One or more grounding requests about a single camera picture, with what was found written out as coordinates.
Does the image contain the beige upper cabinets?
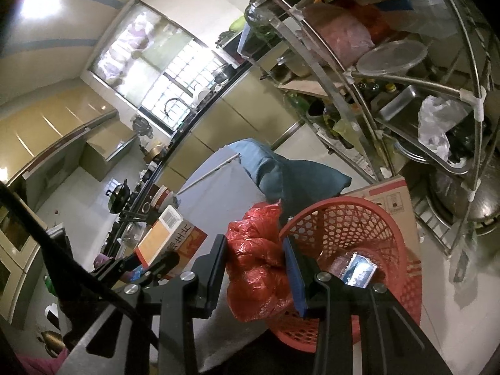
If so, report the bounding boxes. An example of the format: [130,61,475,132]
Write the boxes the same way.
[0,86,118,153]

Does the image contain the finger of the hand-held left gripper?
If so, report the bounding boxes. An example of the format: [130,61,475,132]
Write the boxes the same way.
[144,251,181,282]
[92,256,139,286]

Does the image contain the grey tablecloth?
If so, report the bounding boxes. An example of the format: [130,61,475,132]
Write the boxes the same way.
[156,148,282,373]

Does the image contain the shiny snack packet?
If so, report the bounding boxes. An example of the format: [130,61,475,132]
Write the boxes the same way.
[342,253,378,289]

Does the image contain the hanging metal strainer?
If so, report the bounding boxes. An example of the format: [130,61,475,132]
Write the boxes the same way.
[132,114,151,139]

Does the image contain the red plastic mesh basket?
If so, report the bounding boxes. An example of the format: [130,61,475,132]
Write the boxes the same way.
[269,196,423,354]

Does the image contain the red and white bowl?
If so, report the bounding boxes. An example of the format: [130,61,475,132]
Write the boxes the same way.
[150,185,174,212]

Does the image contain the blue table cloth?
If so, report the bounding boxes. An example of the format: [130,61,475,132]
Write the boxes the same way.
[227,138,352,212]

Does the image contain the beige lower cabinets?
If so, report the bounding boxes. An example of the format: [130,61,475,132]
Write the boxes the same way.
[156,66,301,188]

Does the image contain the white plastic bag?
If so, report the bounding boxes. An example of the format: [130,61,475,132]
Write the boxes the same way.
[418,94,469,161]

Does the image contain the clear plastic container lid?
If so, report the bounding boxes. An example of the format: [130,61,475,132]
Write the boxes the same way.
[356,40,428,76]

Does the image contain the pink plastic bag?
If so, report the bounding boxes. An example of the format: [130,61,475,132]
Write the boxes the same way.
[312,8,376,53]

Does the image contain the paper carton with barcode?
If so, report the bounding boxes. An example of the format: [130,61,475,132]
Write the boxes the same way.
[135,204,208,278]

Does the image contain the steel wire rack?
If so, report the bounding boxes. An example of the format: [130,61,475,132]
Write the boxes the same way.
[238,0,500,266]

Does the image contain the red plastic bag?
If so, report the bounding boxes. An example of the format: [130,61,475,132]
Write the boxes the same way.
[224,199,295,323]

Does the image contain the large steel pot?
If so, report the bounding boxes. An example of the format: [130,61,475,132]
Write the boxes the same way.
[427,164,500,237]

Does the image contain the cardboard box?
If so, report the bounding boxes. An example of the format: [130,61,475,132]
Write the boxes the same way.
[344,176,424,282]

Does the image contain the black wok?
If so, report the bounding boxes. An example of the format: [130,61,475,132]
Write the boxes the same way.
[105,180,131,213]

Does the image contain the microwave oven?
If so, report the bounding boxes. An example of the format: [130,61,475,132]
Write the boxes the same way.
[236,23,282,63]

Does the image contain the beige cabinets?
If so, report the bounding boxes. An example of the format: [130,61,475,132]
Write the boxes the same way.
[156,66,301,188]
[0,86,118,153]

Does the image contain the copper pot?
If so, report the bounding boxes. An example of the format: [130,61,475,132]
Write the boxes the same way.
[144,142,167,163]

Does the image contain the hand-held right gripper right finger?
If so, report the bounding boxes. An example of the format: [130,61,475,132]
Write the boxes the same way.
[282,219,454,375]

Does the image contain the wooden shelf board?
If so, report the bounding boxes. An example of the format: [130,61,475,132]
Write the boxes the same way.
[273,74,333,98]

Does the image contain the window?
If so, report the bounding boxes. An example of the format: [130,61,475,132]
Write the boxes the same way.
[88,0,231,133]

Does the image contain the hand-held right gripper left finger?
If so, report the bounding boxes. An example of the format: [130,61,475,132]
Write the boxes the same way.
[51,234,229,375]

